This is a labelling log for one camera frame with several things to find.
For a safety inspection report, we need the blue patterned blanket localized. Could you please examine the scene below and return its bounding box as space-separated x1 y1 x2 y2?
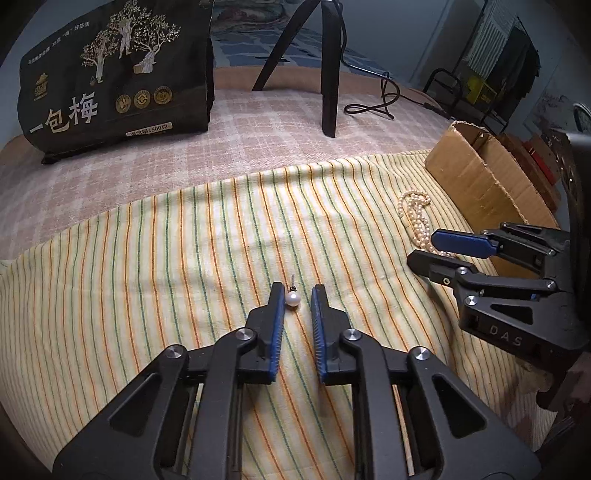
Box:
210 0 352 71

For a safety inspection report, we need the black power cable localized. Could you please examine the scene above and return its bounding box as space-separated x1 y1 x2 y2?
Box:
338 0 447 122

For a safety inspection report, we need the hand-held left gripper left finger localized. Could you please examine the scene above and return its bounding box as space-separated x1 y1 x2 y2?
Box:
53 282 286 480

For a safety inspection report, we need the black metal clothes rack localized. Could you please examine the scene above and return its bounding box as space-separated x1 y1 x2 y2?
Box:
422 0 542 136

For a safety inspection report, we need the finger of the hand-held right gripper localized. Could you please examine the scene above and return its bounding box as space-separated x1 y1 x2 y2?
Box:
431 222 571 278
407 250 571 324

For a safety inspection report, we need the pink checked blanket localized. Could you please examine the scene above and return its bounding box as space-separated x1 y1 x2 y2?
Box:
0 66 459 274

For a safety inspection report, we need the cardboard box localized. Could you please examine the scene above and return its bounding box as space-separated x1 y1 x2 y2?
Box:
424 120 562 278

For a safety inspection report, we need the yellow striped cloth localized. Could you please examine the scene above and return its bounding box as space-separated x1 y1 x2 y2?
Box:
0 150 561 480

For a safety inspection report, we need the black printed snack bag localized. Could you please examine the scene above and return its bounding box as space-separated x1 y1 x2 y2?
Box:
17 0 216 166

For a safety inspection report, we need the pearl stud earring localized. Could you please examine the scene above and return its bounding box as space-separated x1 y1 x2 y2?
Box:
285 275 302 309

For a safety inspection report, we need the dark green garment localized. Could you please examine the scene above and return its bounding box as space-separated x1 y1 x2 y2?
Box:
495 25 528 109

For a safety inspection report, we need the white striped towel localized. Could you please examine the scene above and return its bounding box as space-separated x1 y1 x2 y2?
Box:
470 0 519 71

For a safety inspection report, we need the yellow crate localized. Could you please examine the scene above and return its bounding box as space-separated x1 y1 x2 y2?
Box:
464 73 499 105

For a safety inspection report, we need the black tripod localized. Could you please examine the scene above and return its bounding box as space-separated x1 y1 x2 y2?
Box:
252 0 345 139

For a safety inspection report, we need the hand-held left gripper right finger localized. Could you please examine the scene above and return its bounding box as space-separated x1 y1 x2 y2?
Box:
311 285 541 480

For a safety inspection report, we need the black garment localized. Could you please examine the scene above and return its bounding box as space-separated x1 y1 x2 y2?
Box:
518 41 542 120

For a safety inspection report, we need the orange cloth covered furniture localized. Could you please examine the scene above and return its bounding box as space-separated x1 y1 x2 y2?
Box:
500 131 563 214

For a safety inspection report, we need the short pearl necklace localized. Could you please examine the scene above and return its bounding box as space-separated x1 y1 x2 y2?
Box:
397 189 454 258

